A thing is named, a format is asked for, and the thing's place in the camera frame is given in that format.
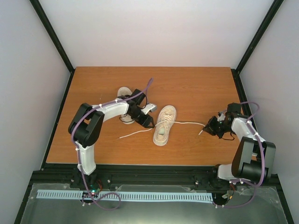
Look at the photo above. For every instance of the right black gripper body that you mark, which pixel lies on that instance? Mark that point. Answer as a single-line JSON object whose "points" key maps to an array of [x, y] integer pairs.
{"points": [[220, 127]]}

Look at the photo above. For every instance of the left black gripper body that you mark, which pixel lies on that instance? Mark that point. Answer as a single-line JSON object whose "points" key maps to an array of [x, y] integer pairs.
{"points": [[139, 120]]}

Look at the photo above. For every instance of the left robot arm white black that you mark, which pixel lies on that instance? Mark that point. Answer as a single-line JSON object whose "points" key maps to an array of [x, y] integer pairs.
{"points": [[87, 123]]}

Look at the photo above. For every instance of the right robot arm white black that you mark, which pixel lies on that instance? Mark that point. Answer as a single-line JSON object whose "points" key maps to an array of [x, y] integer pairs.
{"points": [[254, 157]]}

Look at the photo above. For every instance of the green lit circuit board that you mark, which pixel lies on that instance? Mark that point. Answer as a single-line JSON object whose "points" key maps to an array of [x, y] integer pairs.
{"points": [[95, 188]]}

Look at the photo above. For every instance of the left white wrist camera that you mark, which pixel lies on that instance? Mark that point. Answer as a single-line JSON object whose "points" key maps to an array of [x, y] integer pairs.
{"points": [[149, 108]]}

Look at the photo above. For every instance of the black aluminium frame rail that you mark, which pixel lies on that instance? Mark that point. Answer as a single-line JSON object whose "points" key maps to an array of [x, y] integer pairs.
{"points": [[114, 176]]}

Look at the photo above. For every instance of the light blue cable duct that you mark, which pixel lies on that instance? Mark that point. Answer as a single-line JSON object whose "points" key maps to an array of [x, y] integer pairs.
{"points": [[126, 196]]}

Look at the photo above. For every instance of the right black frame post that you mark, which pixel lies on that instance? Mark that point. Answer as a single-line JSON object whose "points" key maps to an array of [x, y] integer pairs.
{"points": [[275, 6]]}

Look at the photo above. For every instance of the black frame post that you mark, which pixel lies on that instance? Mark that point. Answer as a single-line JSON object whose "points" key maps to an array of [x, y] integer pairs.
{"points": [[275, 6], [52, 34]]}

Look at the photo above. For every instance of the left black frame post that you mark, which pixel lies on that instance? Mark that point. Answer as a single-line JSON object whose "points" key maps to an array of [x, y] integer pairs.
{"points": [[52, 34]]}

